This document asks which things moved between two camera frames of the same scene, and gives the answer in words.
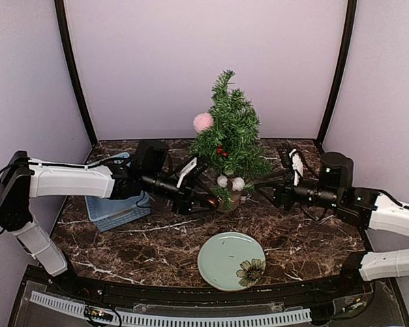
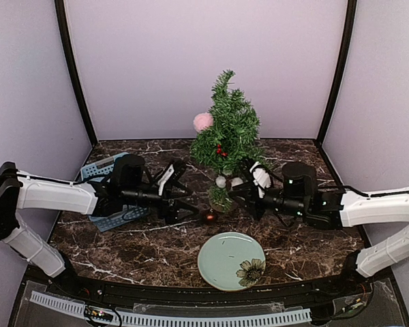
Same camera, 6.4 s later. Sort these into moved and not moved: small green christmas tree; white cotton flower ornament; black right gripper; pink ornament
Moved: black right gripper
Not moved: pink ornament; white cotton flower ornament; small green christmas tree
